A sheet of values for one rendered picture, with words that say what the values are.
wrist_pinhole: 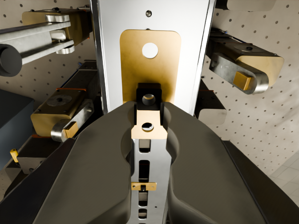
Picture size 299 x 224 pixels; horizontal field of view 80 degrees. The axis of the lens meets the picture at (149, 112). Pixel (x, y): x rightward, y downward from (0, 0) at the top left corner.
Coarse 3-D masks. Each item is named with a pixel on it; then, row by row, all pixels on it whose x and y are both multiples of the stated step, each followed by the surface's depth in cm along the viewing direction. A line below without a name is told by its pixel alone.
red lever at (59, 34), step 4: (60, 28) 28; (52, 32) 27; (56, 32) 27; (60, 32) 28; (64, 32) 28; (52, 36) 27; (56, 36) 28; (60, 36) 28; (64, 36) 28; (52, 40) 28; (60, 40) 28; (64, 40) 29
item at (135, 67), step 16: (128, 32) 11; (144, 32) 11; (160, 32) 11; (176, 32) 11; (128, 48) 11; (160, 48) 11; (176, 48) 11; (128, 64) 12; (144, 64) 12; (160, 64) 12; (176, 64) 12; (128, 80) 12; (144, 80) 12; (160, 80) 12; (176, 80) 12; (128, 96) 13; (144, 96) 13; (160, 96) 12; (144, 112) 14; (160, 128) 15
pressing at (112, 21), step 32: (96, 0) 31; (128, 0) 31; (160, 0) 31; (192, 0) 31; (96, 32) 34; (192, 32) 34; (192, 64) 38; (192, 96) 42; (160, 160) 53; (160, 192) 61
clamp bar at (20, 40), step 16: (0, 32) 18; (16, 32) 19; (32, 32) 22; (48, 32) 26; (0, 48) 15; (16, 48) 21; (32, 48) 23; (48, 48) 25; (0, 64) 15; (16, 64) 17
